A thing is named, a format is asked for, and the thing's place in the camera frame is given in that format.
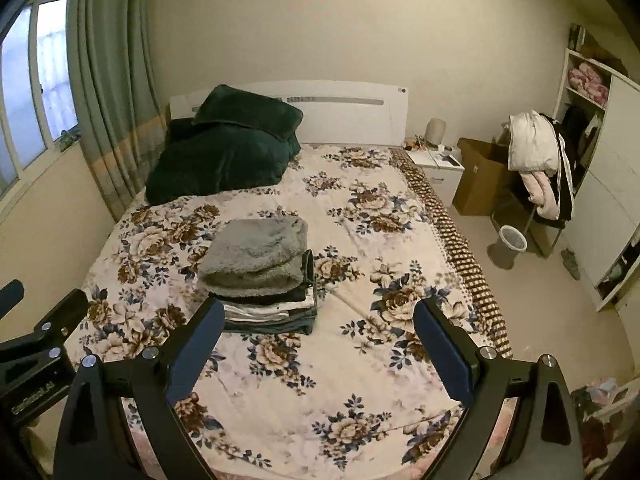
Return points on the dark green folded quilt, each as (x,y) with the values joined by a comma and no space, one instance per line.
(208,159)

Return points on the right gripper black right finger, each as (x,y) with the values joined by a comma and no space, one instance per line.
(542,441)

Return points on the white bed headboard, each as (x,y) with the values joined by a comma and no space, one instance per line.
(335,112)

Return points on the brown cardboard box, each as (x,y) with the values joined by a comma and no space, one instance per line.
(485,180)

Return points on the floral bed blanket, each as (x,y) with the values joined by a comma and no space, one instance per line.
(337,386)

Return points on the green curtain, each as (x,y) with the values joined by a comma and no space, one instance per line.
(122,127)

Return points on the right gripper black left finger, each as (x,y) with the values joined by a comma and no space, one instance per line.
(94,440)

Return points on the chair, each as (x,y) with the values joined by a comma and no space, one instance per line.
(513,207)

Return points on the white nightstand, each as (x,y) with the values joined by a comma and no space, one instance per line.
(442,170)

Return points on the white wardrobe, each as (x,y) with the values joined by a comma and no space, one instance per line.
(604,231)

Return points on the white waste bin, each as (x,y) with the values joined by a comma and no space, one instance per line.
(510,244)

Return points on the grey fluffy pants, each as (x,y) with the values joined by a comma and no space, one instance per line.
(255,257)

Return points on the pink blanket on shelf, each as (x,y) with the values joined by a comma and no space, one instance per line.
(588,82)

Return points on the white table lamp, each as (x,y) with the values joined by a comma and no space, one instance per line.
(435,131)

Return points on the window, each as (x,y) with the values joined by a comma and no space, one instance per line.
(38,114)

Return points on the dark green pillow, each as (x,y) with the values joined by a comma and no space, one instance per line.
(227,105)

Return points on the white folded garment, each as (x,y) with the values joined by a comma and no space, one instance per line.
(252,313)

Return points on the pink floral mattress sheet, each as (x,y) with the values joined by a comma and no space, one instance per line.
(350,444)

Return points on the white jacket on chair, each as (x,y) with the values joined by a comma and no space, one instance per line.
(533,145)

